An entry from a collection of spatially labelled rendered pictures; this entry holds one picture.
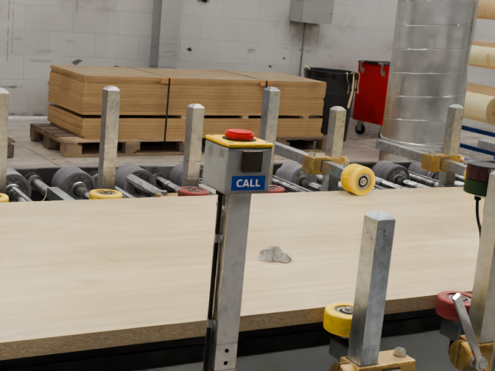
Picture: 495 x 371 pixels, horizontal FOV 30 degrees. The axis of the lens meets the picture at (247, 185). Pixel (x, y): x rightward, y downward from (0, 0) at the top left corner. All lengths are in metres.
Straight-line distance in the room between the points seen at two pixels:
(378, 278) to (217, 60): 8.09
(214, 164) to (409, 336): 0.72
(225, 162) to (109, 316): 0.38
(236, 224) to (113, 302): 0.35
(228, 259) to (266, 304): 0.32
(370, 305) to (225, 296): 0.26
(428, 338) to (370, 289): 0.45
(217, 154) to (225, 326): 0.25
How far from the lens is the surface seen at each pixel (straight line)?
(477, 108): 8.67
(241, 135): 1.24
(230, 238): 1.27
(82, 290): 1.59
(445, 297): 1.73
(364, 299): 1.45
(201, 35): 9.33
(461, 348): 1.63
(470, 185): 1.60
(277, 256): 1.85
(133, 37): 9.00
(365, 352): 1.48
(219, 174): 1.24
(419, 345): 1.86
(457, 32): 5.59
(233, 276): 1.29
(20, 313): 1.48
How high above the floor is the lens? 1.42
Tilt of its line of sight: 12 degrees down
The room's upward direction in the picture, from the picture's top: 5 degrees clockwise
